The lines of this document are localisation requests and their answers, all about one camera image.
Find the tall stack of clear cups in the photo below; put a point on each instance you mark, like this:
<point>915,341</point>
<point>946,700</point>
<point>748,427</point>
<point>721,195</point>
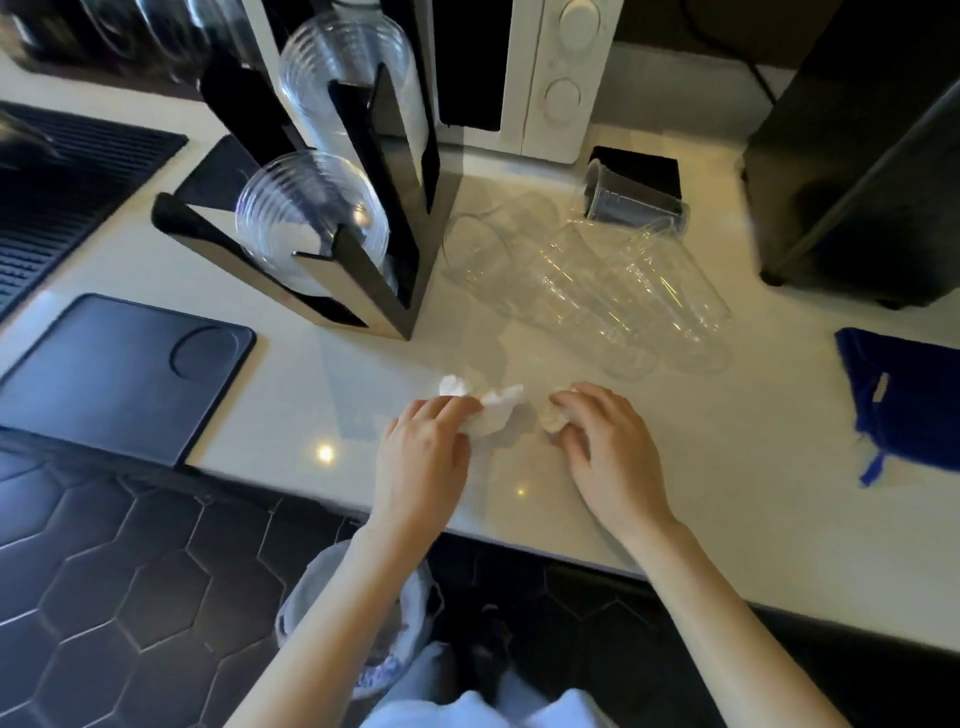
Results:
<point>337,67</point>

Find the person's white shirt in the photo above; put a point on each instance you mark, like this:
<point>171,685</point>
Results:
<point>480,712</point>

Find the person's grey trousers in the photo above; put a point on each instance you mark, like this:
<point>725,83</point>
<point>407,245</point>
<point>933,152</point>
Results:
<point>442,671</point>

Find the small white tissue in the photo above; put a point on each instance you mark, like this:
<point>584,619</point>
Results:
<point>553,420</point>

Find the large black appliance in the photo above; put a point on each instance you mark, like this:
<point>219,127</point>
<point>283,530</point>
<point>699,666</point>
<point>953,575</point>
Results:
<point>862,150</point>

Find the person's left thumb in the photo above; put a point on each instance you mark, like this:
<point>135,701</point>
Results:
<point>463,454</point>

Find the person's left hand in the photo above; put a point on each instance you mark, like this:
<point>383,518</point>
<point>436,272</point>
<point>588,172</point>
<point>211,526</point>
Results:
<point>420,480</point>

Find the black rubber tamping mat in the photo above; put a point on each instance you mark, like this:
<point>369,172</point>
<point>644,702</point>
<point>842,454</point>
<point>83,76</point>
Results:
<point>112,375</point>

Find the row of clear glasses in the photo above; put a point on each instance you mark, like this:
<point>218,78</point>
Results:
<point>112,37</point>

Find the person's right hand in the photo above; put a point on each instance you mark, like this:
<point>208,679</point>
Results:
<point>619,465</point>

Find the black ribbed drip mat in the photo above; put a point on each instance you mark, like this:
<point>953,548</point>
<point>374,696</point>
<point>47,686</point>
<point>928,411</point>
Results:
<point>67,195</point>

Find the person's left middle finger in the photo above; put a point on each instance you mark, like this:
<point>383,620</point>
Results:
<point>426,414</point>

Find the blue cloth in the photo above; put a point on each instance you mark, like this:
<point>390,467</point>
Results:
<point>911,397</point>

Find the person's left forearm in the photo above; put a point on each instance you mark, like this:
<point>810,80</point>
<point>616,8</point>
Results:
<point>337,637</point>

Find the bin with clear liner bag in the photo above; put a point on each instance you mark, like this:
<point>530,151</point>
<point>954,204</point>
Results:
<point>405,630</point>

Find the black napkin box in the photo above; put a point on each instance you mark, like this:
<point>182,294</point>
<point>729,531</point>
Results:
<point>637,165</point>

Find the person's right thumb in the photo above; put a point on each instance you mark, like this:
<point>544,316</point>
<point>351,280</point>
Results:
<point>576,454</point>

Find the person's right forearm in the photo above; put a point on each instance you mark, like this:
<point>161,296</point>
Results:
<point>720,637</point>

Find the black cup dispenser stand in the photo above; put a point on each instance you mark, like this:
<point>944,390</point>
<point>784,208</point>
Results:
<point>375,285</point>

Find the white microwave oven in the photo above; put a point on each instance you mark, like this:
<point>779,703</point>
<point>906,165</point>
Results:
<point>562,75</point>

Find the clear plastic cup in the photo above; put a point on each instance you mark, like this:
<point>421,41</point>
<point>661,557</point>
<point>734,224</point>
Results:
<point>675,289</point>
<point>630,204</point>
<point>480,259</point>
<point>585,307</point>

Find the short stack of clear cups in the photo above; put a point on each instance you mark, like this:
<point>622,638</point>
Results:
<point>300,217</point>

